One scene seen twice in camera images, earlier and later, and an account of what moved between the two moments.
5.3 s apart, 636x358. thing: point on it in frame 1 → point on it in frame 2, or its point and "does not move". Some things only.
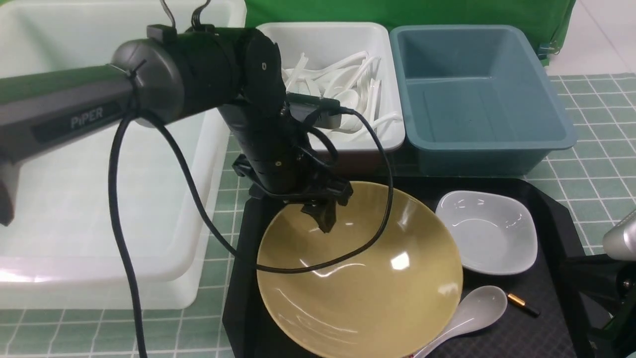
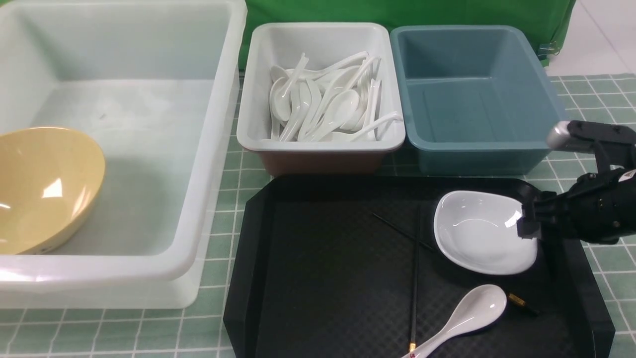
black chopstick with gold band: (521, 303) does not move
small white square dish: (496, 234) does not move
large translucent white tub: (62, 251) does not move
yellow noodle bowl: (392, 303) → (51, 179)
